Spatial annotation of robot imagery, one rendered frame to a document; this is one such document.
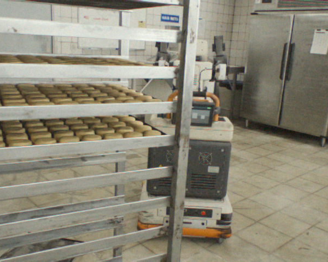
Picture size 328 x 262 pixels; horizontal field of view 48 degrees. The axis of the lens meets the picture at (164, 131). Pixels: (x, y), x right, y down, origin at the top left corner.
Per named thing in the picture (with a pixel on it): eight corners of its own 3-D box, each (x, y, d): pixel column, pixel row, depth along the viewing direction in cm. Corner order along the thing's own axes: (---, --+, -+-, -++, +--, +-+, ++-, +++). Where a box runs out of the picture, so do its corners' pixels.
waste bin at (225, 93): (251, 118, 666) (255, 82, 650) (233, 120, 631) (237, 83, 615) (227, 112, 704) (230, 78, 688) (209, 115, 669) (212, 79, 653)
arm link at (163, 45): (159, 28, 306) (170, 30, 308) (156, 42, 315) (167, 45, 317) (157, 55, 273) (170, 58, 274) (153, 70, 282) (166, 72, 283)
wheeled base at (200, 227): (232, 242, 241) (235, 207, 235) (135, 236, 241) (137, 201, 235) (218, 199, 306) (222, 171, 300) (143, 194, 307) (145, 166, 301)
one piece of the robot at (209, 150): (225, 217, 245) (238, 94, 225) (144, 212, 245) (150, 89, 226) (219, 196, 277) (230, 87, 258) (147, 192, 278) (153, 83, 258)
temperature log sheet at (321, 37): (327, 54, 468) (331, 29, 461) (326, 54, 467) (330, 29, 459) (310, 53, 484) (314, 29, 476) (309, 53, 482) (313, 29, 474)
